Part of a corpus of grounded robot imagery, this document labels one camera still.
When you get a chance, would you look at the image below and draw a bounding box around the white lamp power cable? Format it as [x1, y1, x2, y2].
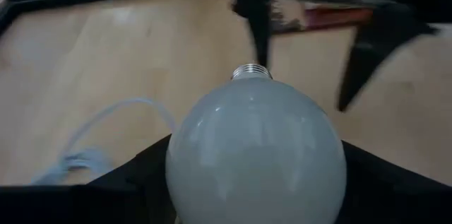
[29, 96, 177, 187]

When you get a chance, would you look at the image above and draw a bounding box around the white globe lightbulb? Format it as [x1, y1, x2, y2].
[165, 63, 348, 224]

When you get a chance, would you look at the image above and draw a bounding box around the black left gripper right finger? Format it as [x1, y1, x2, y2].
[335, 140, 452, 224]

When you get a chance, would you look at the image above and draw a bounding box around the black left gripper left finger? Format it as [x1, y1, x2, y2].
[0, 134, 177, 224]

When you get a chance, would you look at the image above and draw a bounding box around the maroon patterned notebook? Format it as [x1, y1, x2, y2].
[270, 0, 374, 35]

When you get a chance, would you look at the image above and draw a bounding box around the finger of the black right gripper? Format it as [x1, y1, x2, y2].
[231, 0, 275, 70]
[335, 3, 441, 112]

